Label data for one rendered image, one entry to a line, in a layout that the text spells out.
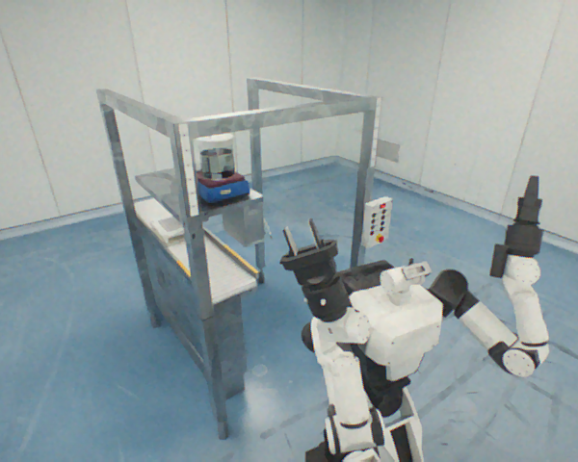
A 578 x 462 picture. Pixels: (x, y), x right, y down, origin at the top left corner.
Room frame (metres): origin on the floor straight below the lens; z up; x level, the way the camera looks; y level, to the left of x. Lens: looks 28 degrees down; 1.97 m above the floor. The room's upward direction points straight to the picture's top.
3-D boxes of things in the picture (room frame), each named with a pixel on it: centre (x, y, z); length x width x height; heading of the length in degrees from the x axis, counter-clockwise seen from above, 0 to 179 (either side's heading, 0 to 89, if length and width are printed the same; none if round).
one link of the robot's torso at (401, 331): (0.93, -0.30, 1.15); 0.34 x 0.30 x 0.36; 114
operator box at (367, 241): (1.84, -0.48, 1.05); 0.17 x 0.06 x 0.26; 127
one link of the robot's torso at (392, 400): (0.95, -0.29, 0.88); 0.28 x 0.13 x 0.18; 24
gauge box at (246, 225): (1.56, 0.23, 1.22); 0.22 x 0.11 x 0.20; 37
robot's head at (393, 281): (0.87, -0.32, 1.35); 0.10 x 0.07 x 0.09; 114
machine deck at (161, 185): (1.64, 0.46, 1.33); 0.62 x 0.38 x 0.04; 37
